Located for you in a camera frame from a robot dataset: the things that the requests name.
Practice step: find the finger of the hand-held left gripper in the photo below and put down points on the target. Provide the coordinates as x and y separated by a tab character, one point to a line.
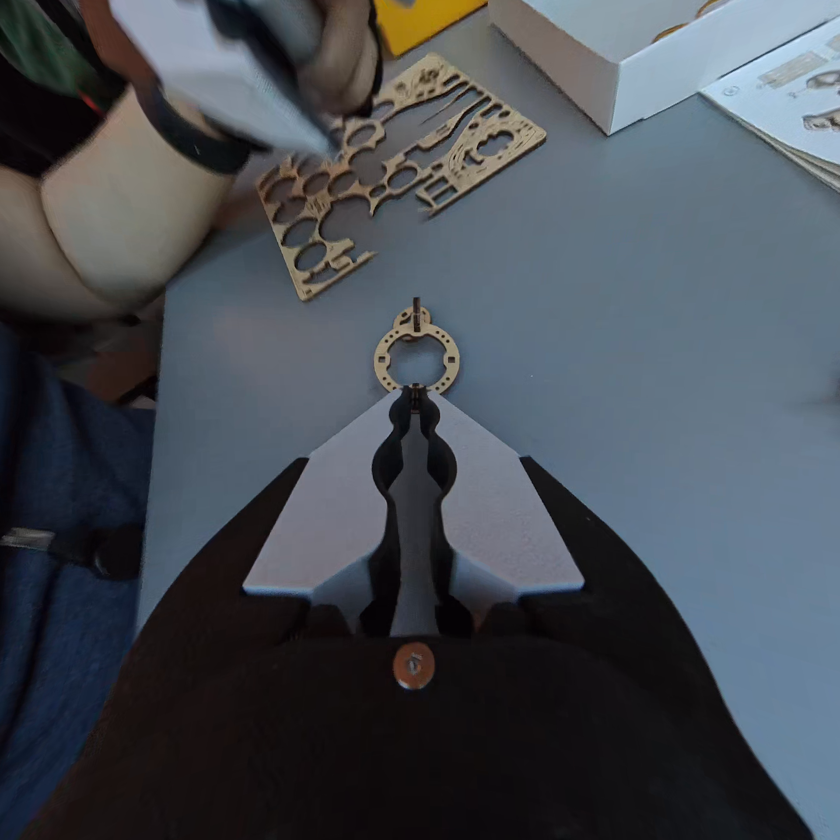
197	59
289	26

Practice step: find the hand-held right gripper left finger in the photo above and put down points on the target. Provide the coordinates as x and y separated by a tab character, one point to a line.
315	525

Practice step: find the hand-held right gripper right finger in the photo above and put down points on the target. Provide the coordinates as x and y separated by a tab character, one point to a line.
512	525

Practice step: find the punched plywood sheet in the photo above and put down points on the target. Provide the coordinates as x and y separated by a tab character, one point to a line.
525	134

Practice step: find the person's left forearm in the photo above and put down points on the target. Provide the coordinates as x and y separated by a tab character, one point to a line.
111	216

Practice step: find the person's left hand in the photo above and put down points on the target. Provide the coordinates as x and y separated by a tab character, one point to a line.
348	59

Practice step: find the yellow plastic bin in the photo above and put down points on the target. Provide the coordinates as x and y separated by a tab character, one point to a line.
426	26

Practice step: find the white cardboard box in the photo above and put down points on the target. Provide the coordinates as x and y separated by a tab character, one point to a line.
623	92

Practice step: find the assembly booklet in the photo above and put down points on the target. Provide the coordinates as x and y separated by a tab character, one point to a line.
787	98

